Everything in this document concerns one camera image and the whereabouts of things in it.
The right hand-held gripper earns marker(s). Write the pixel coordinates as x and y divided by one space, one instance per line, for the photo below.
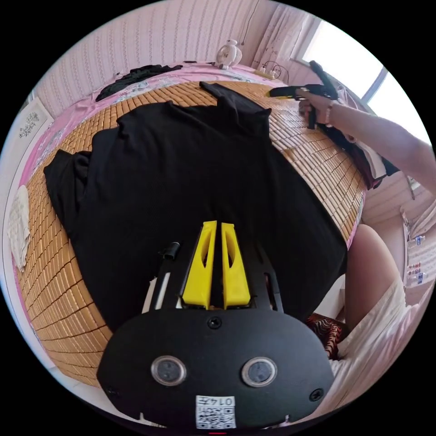
322 90

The window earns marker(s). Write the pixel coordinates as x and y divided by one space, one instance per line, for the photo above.
344 51

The person's right hand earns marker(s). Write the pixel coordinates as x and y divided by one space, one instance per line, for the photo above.
322 109

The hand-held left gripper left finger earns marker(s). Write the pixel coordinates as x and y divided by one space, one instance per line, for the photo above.
201 272

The person's body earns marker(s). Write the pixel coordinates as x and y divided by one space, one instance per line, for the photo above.
371 262

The white table fan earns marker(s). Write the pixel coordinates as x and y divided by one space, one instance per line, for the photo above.
227 54

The bed with woven mat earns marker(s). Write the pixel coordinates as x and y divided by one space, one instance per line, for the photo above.
316 150

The shelf with bottles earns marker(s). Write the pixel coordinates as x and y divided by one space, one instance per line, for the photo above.
417 259

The white power strip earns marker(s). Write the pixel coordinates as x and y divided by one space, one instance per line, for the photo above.
267 72

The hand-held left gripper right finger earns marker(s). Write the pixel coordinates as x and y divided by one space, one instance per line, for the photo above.
235 279

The person's right forearm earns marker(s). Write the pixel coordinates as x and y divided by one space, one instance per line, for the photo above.
381 136

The pile of clothes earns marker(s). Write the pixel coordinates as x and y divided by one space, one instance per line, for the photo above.
373 161

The black long sleeve shirt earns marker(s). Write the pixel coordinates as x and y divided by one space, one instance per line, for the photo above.
190 163

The black garment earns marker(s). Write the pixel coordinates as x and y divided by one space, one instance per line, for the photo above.
136 76

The white cloth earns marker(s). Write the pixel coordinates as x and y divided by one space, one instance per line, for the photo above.
19 224

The pink curtain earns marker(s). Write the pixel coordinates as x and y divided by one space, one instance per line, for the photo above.
282 34

